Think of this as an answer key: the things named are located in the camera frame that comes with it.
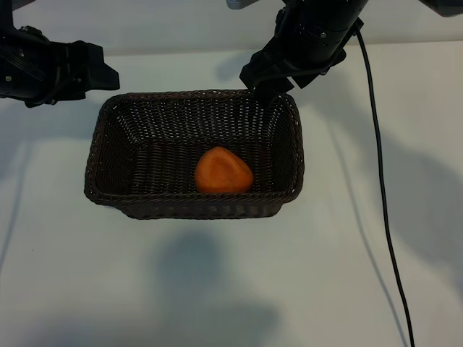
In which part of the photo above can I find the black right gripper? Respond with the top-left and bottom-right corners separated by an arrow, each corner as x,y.
239,0 -> 365,106

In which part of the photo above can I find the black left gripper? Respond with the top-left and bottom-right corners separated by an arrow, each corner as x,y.
0,25 -> 120,108

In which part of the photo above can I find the orange fruit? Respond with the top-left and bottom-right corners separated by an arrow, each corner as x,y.
194,146 -> 254,194

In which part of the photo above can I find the dark brown wicker basket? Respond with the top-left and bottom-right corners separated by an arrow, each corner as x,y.
83,90 -> 305,220

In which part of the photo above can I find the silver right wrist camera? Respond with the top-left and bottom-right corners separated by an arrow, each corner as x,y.
226,0 -> 256,11

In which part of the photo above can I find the black right camera cable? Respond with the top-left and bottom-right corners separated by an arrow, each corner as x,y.
353,27 -> 416,347

